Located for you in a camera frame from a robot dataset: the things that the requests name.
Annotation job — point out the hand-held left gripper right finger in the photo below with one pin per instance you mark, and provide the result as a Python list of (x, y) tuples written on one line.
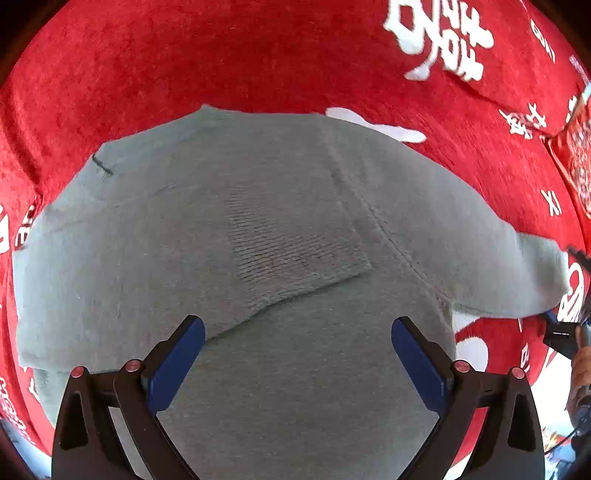
[(418, 362)]

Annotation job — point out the person's right hand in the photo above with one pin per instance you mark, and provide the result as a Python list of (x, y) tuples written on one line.
[(582, 378)]

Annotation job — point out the grey knit sweater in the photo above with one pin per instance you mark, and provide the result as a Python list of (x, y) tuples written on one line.
[(286, 221)]

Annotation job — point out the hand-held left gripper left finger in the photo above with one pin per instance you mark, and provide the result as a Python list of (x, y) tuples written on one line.
[(178, 360)]

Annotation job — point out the red printed blanket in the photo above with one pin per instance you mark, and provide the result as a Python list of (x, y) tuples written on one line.
[(258, 55)]

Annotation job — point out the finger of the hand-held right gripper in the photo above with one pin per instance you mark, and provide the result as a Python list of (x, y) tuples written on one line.
[(561, 334), (579, 258)]

